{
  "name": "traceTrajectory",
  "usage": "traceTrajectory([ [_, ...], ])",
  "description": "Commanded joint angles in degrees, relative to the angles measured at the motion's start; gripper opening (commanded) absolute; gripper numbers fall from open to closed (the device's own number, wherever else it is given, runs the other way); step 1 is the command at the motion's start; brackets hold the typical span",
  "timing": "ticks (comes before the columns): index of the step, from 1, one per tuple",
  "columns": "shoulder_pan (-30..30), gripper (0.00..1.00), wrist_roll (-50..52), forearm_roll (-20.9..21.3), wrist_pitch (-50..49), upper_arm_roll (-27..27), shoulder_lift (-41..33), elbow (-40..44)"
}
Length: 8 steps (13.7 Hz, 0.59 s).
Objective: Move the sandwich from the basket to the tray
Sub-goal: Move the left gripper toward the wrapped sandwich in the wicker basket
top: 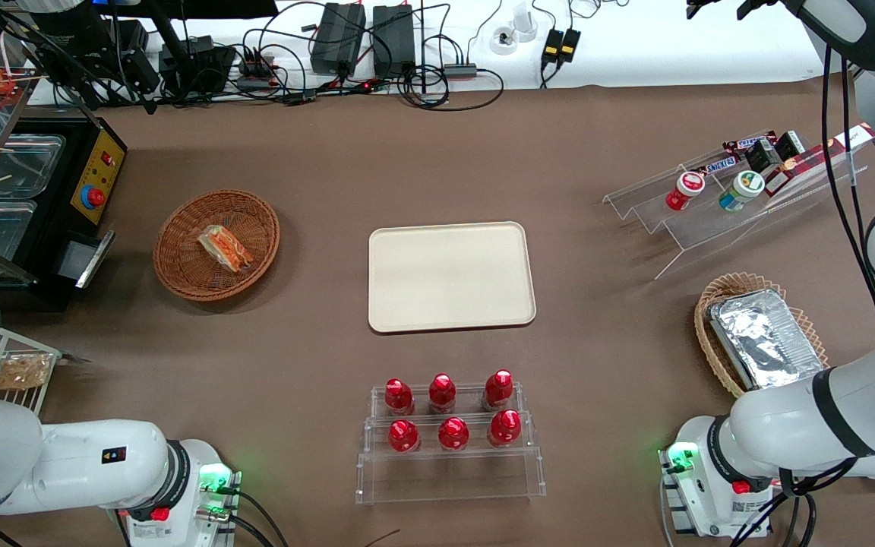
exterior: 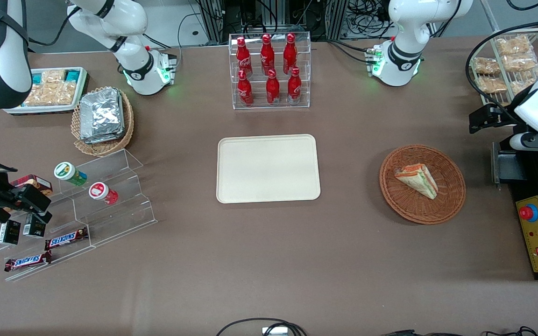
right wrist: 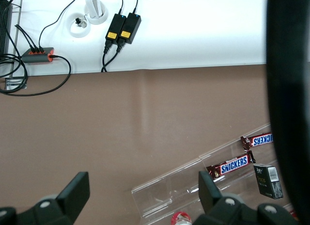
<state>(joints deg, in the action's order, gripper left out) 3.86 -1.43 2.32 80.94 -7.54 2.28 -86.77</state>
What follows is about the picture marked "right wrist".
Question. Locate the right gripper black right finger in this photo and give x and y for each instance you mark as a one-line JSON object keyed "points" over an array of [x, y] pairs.
{"points": [[218, 210]]}

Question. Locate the black ribbed device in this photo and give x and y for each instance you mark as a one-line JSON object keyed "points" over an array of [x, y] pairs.
{"points": [[4, 28]]}

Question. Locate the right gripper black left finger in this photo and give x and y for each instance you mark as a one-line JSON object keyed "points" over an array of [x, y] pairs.
{"points": [[70, 200]]}

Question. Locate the small black carton box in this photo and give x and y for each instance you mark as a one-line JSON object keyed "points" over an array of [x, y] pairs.
{"points": [[266, 183]]}

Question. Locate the clear acrylic stepped stand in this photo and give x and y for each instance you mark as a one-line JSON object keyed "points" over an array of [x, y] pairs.
{"points": [[169, 193]]}

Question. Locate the white stand with card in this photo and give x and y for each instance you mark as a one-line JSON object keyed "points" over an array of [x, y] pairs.
{"points": [[101, 17]]}

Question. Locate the black power adapter yellow label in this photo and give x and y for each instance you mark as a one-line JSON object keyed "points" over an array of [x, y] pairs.
{"points": [[130, 28], [115, 27]]}

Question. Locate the white folded card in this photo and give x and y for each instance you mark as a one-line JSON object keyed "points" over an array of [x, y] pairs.
{"points": [[93, 6]]}

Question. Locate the small black clip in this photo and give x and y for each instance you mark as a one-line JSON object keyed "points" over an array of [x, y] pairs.
{"points": [[78, 20]]}

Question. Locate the grey orange USB hub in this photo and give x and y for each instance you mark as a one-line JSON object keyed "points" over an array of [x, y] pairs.
{"points": [[36, 57]]}

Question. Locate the Snickers chocolate bar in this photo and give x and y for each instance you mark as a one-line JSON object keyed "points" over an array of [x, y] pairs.
{"points": [[260, 140], [230, 165]]}

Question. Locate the grey aluminium rail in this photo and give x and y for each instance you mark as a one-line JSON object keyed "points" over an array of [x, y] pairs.
{"points": [[19, 11]]}

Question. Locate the red lid snack cup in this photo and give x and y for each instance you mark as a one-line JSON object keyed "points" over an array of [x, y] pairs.
{"points": [[180, 219]]}

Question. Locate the grey metal bracket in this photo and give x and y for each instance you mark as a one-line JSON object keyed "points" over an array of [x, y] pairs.
{"points": [[12, 83]]}

